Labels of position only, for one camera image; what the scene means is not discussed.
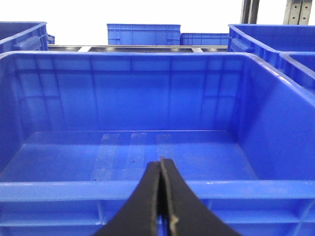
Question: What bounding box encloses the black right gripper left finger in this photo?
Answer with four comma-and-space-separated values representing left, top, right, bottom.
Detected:
94, 162, 161, 236

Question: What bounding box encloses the blue crate right front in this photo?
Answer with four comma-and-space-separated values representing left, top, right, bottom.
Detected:
0, 52, 315, 236

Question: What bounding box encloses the blue crate far centre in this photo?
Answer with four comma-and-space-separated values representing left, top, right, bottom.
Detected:
107, 24, 181, 46

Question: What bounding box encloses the blue crate left front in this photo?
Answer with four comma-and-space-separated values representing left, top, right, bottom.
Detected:
228, 24, 315, 94

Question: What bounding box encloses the steel roller rack frame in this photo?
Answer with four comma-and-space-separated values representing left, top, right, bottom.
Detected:
48, 44, 227, 53

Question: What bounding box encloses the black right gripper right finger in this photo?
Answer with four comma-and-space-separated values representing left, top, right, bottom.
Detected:
160, 159, 240, 236

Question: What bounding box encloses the blue crate far background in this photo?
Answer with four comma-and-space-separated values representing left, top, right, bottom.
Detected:
180, 33, 229, 46

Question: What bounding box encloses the blue crate far left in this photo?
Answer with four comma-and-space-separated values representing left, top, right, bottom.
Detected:
0, 22, 48, 53

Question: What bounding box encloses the blue crate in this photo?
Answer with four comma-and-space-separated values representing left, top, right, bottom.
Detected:
107, 24, 181, 46
0, 52, 315, 236
228, 24, 315, 94
0, 22, 48, 53

